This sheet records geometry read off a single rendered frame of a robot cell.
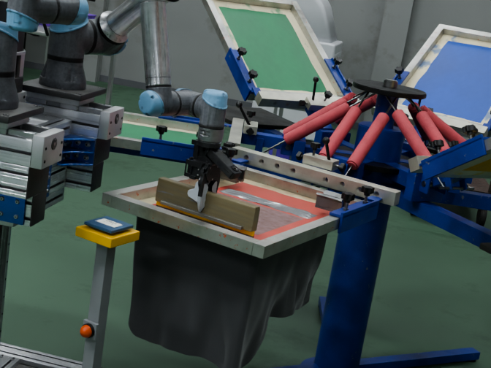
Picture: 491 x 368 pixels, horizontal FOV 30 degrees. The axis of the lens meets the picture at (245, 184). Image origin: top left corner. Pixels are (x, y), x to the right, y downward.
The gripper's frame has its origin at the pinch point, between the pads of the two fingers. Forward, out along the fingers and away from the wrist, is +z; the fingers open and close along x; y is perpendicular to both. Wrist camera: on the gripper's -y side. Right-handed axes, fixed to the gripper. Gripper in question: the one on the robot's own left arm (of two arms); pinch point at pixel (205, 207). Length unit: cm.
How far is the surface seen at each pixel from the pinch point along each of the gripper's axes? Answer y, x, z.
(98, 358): 11, 29, 45
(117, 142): 78, -54, 1
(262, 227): -13.1, -13.4, 5.1
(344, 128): 5, -104, -16
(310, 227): -27.6, -16.6, 1.6
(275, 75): 74, -166, -23
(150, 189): 26.0, -7.0, 1.8
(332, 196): -19, -49, -2
